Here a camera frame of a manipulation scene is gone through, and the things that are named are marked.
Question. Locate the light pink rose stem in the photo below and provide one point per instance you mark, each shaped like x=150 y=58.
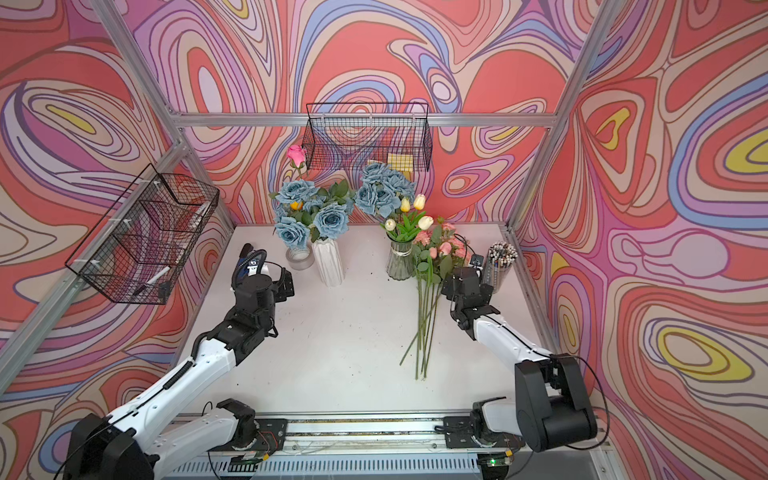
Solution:
x=421 y=260

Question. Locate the blue rose bouquet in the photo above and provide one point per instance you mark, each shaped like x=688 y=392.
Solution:
x=306 y=213

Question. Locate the white marker in basket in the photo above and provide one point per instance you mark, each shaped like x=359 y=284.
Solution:
x=146 y=284

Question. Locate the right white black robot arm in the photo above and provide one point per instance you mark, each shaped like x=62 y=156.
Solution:
x=551 y=407

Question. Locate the clear glass vase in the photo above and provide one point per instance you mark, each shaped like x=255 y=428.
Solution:
x=400 y=264

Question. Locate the metal mesh pencil cup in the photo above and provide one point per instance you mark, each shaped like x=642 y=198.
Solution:
x=499 y=261

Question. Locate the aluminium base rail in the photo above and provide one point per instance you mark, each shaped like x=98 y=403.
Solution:
x=437 y=445

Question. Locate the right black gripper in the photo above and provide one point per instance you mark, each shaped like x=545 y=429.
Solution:
x=448 y=288

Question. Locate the black wire basket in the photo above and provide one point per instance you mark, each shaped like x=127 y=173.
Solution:
x=348 y=135
x=155 y=222

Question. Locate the left black wire basket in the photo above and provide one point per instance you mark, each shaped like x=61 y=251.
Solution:
x=155 y=222

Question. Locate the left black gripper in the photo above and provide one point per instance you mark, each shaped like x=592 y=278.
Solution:
x=289 y=289

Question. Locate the yellow sponge in basket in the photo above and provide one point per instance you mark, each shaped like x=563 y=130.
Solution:
x=403 y=163

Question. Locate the clear tape roll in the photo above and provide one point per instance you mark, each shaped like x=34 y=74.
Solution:
x=300 y=259

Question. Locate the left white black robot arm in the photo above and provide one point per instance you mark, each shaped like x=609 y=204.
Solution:
x=180 y=390

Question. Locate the back black wire basket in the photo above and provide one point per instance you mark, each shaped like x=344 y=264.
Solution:
x=348 y=135

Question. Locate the magenta rose bud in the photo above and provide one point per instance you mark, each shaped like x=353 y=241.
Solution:
x=296 y=155

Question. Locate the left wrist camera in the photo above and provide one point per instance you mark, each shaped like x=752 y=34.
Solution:
x=253 y=263

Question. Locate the pink peach rose spray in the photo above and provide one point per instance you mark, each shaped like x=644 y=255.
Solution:
x=420 y=324

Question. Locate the blue black stapler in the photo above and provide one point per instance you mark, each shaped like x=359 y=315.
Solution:
x=241 y=268

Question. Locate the peach rose bouquet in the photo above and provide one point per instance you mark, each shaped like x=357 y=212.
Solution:
x=409 y=221

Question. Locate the white ribbed ceramic vase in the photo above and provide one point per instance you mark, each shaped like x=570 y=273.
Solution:
x=329 y=262

